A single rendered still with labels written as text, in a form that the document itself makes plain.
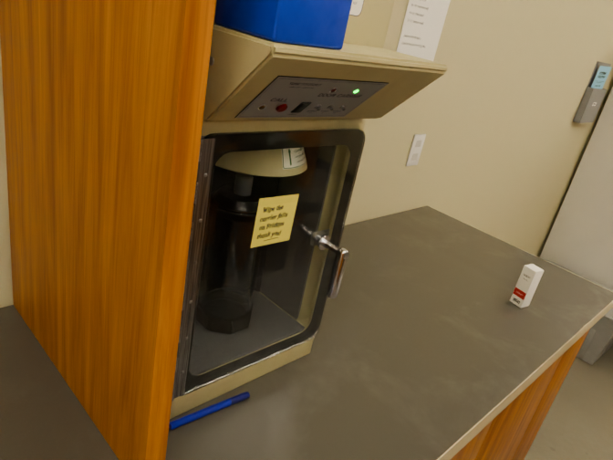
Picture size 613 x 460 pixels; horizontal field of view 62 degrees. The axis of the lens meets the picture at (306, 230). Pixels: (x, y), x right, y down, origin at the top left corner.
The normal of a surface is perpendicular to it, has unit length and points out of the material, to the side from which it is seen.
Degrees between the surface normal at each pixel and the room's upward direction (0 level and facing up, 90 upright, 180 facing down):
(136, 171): 90
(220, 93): 90
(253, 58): 90
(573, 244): 90
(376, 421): 0
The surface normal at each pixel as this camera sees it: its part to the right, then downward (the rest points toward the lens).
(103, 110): -0.70, 0.16
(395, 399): 0.19, -0.90
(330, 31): 0.69, 0.41
